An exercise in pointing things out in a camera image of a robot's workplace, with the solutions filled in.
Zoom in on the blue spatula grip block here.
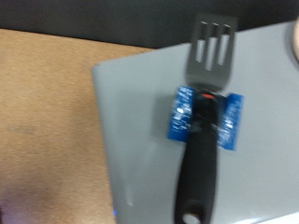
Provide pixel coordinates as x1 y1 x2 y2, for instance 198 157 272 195
167 85 246 152

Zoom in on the silver toaster oven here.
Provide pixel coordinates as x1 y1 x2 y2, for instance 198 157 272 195
92 21 299 224

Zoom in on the black slotted spatula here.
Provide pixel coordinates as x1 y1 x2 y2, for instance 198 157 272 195
174 12 239 224

